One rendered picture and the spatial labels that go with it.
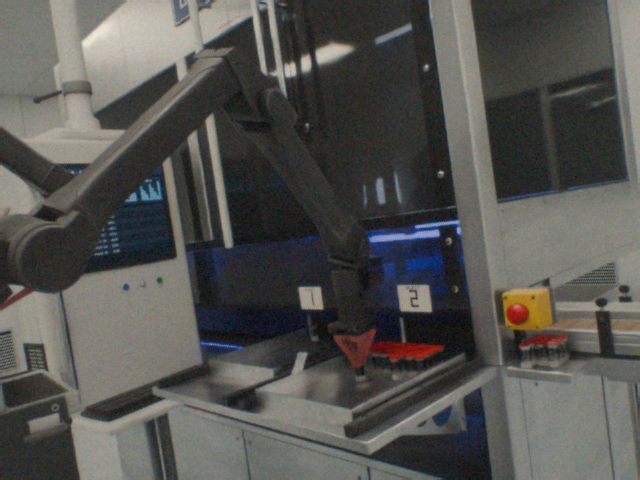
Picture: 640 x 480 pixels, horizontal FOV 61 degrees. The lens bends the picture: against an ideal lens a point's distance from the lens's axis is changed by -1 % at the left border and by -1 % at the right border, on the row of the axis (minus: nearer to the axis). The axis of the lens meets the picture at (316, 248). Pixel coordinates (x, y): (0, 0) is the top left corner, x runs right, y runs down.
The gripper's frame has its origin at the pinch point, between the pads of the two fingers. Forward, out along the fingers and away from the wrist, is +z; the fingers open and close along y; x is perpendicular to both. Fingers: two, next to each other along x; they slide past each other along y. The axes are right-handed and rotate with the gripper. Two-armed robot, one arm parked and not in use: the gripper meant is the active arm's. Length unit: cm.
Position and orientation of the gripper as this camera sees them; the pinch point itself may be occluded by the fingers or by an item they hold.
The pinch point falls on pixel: (359, 362)
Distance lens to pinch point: 116.6
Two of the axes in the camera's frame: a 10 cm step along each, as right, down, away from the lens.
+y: 5.3, -1.3, 8.4
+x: -8.4, 0.9, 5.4
